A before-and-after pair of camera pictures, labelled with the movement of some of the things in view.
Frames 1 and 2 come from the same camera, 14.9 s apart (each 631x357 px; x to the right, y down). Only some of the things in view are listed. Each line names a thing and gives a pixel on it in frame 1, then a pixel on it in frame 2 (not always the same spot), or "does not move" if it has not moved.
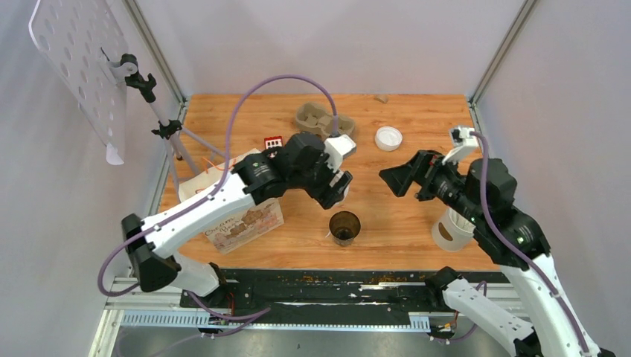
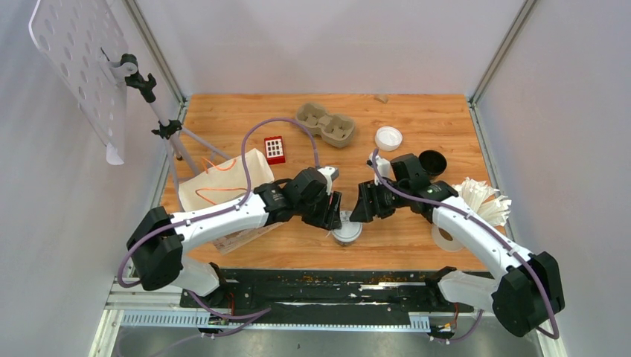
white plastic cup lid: [388, 138] to [350, 230]
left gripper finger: [328, 199] to [330, 221]
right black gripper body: [446, 184] to [388, 201]
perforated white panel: [79, 39] does not move
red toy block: [271, 142] does not move
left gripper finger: [339, 184] to [336, 223]
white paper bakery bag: [259, 220] does not move
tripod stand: [169, 130] does not move
